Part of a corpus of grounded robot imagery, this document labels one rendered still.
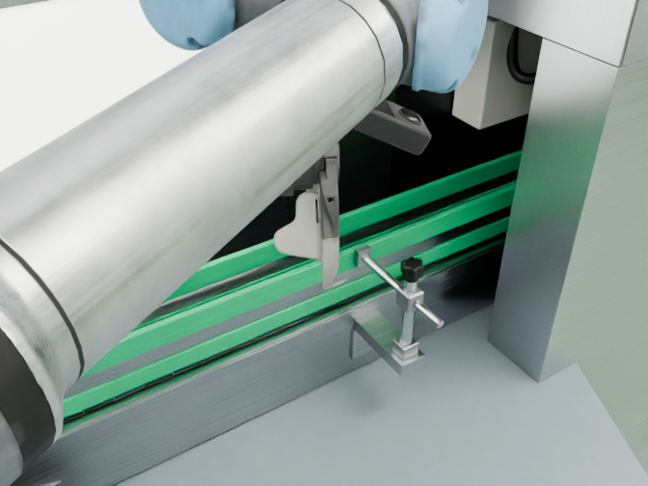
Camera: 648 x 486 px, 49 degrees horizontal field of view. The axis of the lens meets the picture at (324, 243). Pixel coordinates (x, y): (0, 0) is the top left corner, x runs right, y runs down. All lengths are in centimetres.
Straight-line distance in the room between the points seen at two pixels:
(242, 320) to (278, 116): 63
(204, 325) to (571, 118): 51
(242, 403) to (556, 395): 45
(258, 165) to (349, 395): 78
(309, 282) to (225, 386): 17
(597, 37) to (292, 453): 63
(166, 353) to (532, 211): 51
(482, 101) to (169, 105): 93
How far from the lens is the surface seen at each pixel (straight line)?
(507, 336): 113
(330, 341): 101
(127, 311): 26
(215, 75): 31
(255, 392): 100
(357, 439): 101
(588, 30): 87
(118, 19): 87
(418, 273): 87
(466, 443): 102
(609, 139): 90
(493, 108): 121
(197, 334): 91
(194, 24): 48
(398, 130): 66
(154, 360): 90
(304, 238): 66
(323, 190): 64
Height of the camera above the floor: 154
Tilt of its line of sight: 36 degrees down
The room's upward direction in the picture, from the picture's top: straight up
